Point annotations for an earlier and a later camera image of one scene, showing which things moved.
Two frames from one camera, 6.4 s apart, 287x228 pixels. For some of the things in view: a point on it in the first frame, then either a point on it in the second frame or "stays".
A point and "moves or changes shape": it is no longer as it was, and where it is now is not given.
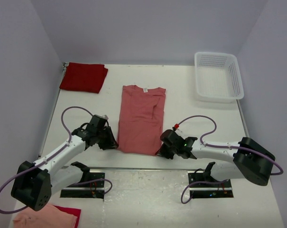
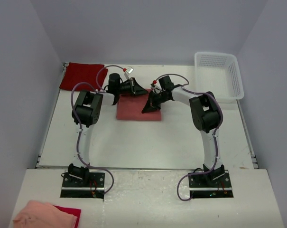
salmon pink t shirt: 141,120 moves or changes shape
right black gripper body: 168,152 → 161,98
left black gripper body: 105,139 → 123,89
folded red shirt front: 75,212 stays
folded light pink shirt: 51,216 stays
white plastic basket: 217,77 stays
